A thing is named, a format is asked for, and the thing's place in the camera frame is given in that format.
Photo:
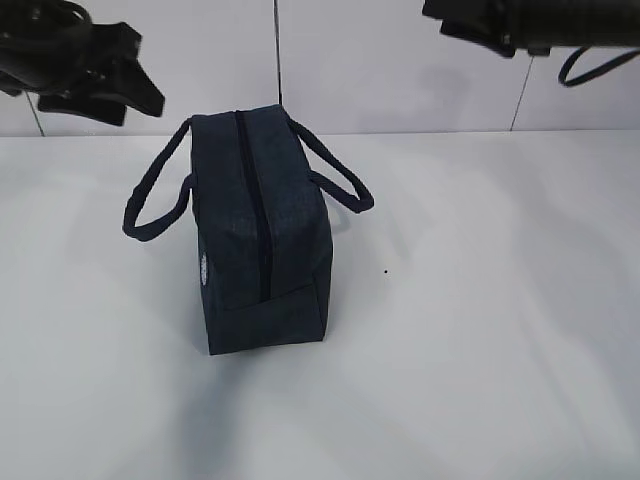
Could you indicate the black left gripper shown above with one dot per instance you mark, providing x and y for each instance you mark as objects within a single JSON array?
[{"x": 109, "y": 69}]

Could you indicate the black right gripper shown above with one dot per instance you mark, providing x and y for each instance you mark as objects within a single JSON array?
[{"x": 504, "y": 27}]

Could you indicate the navy blue lunch bag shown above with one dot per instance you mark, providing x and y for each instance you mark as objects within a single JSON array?
[{"x": 257, "y": 188}]

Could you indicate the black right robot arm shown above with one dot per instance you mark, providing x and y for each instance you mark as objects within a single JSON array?
[{"x": 591, "y": 23}]

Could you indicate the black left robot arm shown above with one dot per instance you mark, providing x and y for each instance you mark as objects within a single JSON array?
[{"x": 75, "y": 66}]

